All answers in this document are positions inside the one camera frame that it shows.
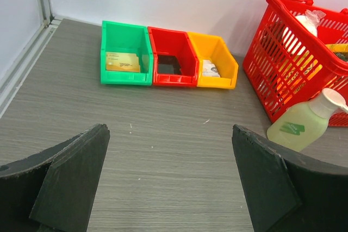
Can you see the red shopping basket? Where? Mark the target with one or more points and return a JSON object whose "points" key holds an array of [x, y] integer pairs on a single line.
{"points": [[267, 58]]}

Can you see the white toilet paper roll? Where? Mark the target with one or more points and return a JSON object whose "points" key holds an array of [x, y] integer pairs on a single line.
{"points": [[309, 22]]}

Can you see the red plastic bin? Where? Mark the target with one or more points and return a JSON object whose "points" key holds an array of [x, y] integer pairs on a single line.
{"points": [[176, 43]]}

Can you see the green liquid soap bottle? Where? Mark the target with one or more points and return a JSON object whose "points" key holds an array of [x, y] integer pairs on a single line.
{"points": [[305, 122]]}

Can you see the black cards in red bin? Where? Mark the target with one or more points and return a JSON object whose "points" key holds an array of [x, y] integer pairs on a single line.
{"points": [[168, 64]]}

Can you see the white cards in yellow bin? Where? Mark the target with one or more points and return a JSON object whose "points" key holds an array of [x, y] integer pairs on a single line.
{"points": [[209, 69]]}

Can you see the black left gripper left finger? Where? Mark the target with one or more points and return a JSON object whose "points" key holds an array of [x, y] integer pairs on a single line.
{"points": [[54, 190]]}

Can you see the gold cards in green bin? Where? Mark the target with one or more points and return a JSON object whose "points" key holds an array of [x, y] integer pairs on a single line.
{"points": [[123, 62]]}

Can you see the yellow plastic bin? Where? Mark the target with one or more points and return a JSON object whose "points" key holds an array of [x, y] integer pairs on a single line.
{"points": [[213, 48]]}

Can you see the yellow snack bag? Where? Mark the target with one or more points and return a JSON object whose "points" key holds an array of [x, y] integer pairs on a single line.
{"points": [[309, 67]]}

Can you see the green plastic bin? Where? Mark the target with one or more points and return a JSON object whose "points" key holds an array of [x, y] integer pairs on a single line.
{"points": [[126, 38]]}

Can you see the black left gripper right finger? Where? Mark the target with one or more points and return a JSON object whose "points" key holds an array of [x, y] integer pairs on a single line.
{"points": [[286, 190]]}

